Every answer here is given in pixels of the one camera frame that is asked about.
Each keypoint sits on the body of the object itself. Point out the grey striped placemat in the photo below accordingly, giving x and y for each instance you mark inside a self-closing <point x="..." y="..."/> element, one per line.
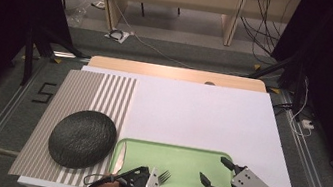
<point x="87" y="91"/>

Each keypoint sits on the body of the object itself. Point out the white foam board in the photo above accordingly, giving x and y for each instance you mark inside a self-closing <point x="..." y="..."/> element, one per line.
<point x="201" y="116"/>

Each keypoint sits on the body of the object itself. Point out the white power adapter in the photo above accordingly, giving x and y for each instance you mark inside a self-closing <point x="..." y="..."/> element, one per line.
<point x="307" y="124"/>

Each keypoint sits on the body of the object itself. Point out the black metal stand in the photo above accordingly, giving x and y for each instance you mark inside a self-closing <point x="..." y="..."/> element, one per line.
<point x="29" y="55"/>

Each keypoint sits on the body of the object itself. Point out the black textured round plate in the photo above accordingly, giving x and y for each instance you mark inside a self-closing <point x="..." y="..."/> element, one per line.
<point x="83" y="139"/>

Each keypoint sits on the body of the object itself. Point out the green plastic tray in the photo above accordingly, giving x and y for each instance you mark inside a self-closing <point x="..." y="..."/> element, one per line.
<point x="183" y="163"/>

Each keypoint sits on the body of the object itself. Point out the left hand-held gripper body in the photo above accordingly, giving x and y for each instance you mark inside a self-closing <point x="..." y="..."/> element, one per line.
<point x="138" y="183"/>

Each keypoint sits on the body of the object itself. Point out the silver metal fork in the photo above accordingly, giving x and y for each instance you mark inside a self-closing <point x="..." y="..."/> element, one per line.
<point x="164" y="176"/>

